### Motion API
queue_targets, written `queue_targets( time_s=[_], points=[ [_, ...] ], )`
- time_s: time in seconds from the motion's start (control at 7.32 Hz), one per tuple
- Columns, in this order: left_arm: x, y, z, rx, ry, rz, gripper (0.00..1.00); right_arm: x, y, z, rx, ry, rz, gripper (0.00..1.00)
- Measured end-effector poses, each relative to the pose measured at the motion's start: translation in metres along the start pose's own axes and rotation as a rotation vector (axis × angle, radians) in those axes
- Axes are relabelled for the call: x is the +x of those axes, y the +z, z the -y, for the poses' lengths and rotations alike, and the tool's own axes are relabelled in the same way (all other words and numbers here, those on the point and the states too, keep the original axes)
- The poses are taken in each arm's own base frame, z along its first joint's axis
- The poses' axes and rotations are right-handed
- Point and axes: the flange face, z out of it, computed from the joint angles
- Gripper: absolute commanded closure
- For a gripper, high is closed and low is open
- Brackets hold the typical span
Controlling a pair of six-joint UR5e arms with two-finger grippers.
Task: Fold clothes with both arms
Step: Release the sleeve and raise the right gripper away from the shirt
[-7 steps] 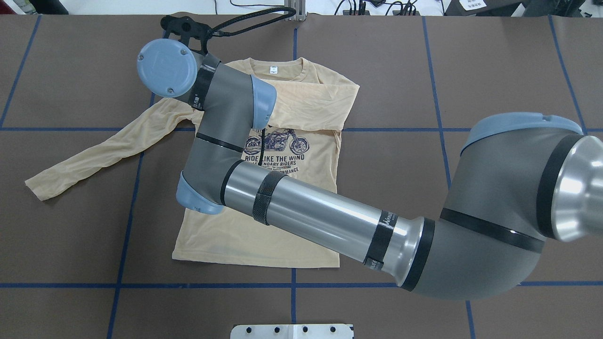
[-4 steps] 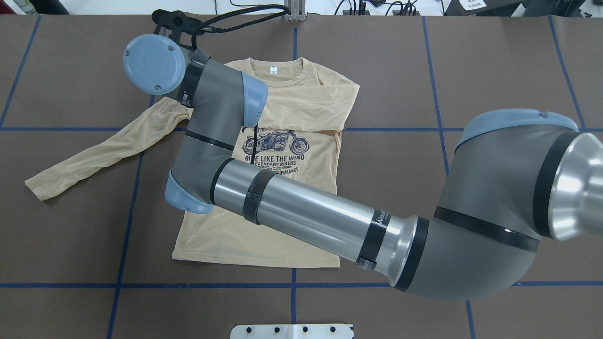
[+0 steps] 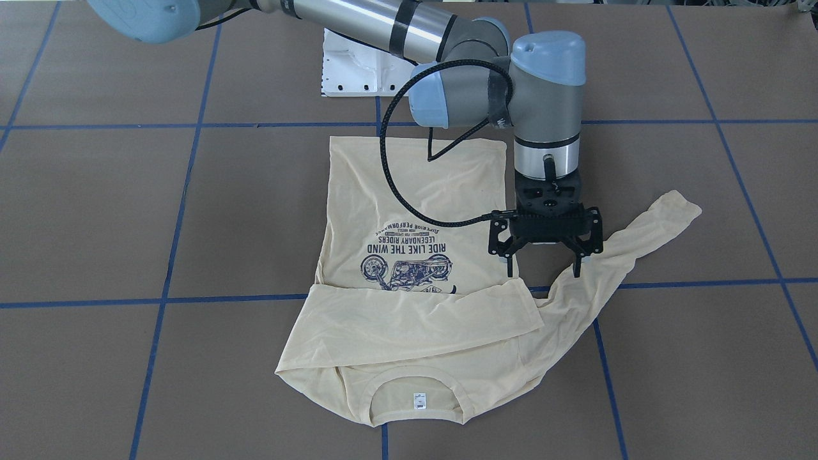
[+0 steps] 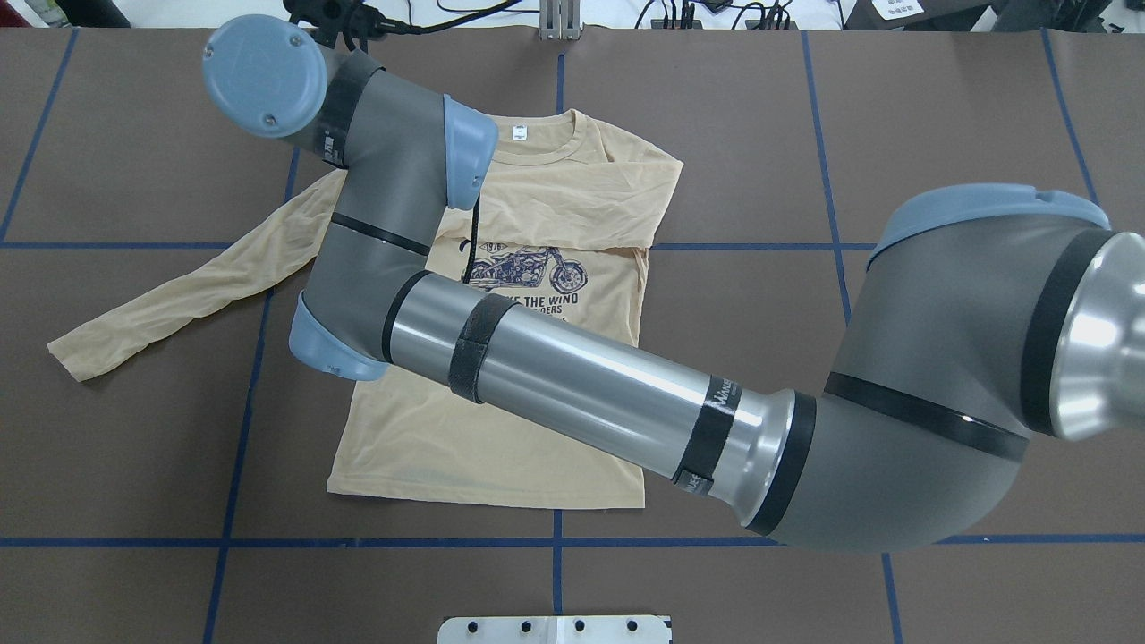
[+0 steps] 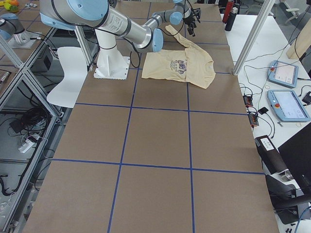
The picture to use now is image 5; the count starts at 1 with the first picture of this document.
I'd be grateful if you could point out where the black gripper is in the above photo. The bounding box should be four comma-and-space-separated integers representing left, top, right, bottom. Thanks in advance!
184, 16, 196, 36

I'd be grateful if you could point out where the yellow long-sleeve California shirt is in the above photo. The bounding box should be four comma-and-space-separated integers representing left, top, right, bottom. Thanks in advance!
142, 25, 216, 89

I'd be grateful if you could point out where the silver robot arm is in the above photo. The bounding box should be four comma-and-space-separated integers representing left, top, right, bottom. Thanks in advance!
40, 0, 201, 52

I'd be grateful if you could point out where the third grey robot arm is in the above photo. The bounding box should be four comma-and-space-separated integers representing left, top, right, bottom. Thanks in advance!
0, 13, 30, 44

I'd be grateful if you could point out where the black water bottle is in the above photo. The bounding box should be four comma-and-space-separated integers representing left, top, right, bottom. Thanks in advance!
225, 7, 239, 31

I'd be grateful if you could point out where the red water bottle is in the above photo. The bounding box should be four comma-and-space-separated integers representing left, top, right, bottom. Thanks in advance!
223, 0, 234, 23

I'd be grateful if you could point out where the orange electronics board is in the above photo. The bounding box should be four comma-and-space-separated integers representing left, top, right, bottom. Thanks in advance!
243, 95, 253, 107
248, 113, 259, 128

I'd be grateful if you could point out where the far blue teach pendant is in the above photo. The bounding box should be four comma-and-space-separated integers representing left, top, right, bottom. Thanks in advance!
267, 60, 298, 88

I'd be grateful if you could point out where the blue teach pendant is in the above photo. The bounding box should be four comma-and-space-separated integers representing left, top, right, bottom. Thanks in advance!
267, 60, 298, 88
267, 90, 311, 122

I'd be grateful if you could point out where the near blue teach pendant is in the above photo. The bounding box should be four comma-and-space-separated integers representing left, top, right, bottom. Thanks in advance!
267, 90, 311, 122

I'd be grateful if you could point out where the black power adapter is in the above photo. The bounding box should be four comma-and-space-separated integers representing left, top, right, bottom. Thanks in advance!
302, 91, 311, 105

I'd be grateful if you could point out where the white plastic chair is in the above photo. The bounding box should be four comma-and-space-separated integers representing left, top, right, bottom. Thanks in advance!
47, 47, 87, 108

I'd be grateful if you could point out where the dark cardboard roll box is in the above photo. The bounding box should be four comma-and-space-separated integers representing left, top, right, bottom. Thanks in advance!
255, 135, 287, 174

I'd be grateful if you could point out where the black monitor screen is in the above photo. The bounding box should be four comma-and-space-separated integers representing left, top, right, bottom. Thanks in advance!
278, 124, 311, 194

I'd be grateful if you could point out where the green plastic toy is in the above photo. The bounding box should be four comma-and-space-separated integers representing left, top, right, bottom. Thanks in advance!
0, 0, 19, 13

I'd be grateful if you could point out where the white power strip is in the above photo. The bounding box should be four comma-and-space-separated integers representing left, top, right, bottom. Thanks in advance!
18, 137, 38, 153

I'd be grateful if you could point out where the aluminium frame post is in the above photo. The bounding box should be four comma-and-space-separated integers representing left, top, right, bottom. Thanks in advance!
233, 0, 275, 76

